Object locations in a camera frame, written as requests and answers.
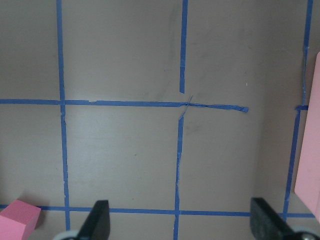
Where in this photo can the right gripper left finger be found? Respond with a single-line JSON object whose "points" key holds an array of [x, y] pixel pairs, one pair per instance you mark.
{"points": [[97, 225]]}

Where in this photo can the pink cube near centre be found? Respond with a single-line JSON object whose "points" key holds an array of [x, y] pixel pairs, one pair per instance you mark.
{"points": [[18, 220]]}

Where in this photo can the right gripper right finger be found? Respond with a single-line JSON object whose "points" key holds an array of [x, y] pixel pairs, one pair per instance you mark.
{"points": [[265, 223]]}

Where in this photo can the pink plastic bin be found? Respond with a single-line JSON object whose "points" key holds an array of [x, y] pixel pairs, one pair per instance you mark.
{"points": [[307, 185]]}

